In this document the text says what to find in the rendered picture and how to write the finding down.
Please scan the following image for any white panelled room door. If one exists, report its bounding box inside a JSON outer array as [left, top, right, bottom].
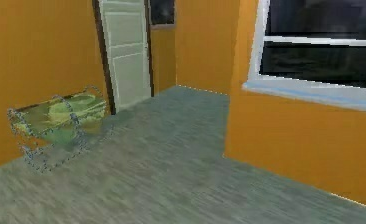
[[98, 0, 153, 114]]

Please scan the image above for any dark framed window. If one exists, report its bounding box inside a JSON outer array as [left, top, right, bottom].
[[148, 0, 177, 30]]

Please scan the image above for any white framed window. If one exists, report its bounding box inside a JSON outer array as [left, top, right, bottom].
[[242, 0, 366, 114]]

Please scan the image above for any green wire frame basket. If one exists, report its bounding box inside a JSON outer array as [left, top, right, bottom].
[[6, 85, 109, 173]]

